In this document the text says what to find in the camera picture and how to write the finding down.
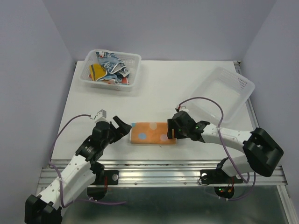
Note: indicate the blue patterned towel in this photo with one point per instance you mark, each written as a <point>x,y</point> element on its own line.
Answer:
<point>114,66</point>

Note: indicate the white basket with towels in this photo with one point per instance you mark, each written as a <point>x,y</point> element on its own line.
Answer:
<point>133,62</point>

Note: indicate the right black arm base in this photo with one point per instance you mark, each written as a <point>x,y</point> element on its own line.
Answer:
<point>224,185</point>

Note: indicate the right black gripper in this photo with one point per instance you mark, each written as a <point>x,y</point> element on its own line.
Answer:
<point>171,124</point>

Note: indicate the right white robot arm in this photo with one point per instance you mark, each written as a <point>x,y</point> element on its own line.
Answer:
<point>260,152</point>

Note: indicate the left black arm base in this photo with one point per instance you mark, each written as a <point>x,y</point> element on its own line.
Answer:
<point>99,188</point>

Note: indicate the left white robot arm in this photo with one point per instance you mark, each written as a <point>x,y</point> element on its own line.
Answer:
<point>83,170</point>

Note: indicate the empty white basket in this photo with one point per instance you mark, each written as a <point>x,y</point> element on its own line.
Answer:
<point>227,88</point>

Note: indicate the red white towel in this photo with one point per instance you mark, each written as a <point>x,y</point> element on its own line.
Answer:
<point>123,81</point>

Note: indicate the yellow grey towel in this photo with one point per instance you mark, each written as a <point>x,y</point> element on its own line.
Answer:
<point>96,72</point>

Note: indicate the aluminium frame rail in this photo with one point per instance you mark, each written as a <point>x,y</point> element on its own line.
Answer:
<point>168,192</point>

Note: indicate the orange polka dot towel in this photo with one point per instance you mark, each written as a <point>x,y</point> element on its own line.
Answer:
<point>150,133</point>

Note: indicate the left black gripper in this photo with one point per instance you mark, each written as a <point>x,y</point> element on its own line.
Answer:
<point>124,128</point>

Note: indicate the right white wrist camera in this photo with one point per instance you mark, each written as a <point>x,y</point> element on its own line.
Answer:
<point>181,108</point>

